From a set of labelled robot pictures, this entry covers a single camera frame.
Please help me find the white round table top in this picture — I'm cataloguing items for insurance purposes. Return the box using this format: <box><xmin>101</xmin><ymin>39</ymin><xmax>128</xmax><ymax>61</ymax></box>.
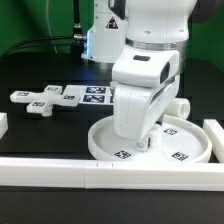
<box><xmin>88</xmin><ymin>115</ymin><xmax>212</xmax><ymax>163</ymax></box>

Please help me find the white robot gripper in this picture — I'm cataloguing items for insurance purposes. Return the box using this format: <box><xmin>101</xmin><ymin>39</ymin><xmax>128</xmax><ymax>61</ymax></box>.
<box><xmin>114</xmin><ymin>81</ymin><xmax>177</xmax><ymax>152</ymax></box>

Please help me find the white right barrier block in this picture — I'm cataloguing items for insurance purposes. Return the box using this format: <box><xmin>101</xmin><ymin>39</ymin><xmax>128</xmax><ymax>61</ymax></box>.
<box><xmin>203</xmin><ymin>119</ymin><xmax>224</xmax><ymax>164</ymax></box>

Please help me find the black cable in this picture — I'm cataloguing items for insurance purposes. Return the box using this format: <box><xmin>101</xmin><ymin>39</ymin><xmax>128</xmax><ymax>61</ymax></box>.
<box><xmin>0</xmin><ymin>35</ymin><xmax>88</xmax><ymax>58</ymax></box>

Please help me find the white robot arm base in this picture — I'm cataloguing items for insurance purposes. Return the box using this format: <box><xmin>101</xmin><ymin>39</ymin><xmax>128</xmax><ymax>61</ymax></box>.
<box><xmin>80</xmin><ymin>0</ymin><xmax>224</xmax><ymax>88</ymax></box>

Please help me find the white marker sheet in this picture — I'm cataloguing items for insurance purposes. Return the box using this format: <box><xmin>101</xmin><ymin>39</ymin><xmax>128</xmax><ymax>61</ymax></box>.
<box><xmin>64</xmin><ymin>85</ymin><xmax>113</xmax><ymax>105</ymax></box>

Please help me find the white left barrier block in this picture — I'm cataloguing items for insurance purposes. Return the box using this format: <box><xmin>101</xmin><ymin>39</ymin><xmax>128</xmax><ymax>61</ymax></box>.
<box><xmin>0</xmin><ymin>113</ymin><xmax>8</xmax><ymax>139</ymax></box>

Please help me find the black vertical cable connector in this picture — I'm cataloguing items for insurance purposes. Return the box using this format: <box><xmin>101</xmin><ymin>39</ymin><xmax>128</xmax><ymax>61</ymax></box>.
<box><xmin>72</xmin><ymin>0</ymin><xmax>82</xmax><ymax>34</ymax></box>

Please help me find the white barrier block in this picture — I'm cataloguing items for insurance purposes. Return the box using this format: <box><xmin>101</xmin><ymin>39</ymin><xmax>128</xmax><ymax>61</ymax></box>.
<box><xmin>0</xmin><ymin>113</ymin><xmax>8</xmax><ymax>139</ymax></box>
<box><xmin>203</xmin><ymin>119</ymin><xmax>224</xmax><ymax>164</ymax></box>

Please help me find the white cross-shaped table base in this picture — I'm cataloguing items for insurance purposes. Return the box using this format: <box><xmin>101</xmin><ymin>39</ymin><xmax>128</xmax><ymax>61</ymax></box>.
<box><xmin>10</xmin><ymin>85</ymin><xmax>80</xmax><ymax>117</ymax></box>

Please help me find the white front barrier rail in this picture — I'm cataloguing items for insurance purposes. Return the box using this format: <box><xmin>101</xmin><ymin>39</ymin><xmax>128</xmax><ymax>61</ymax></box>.
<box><xmin>0</xmin><ymin>157</ymin><xmax>224</xmax><ymax>192</ymax></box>

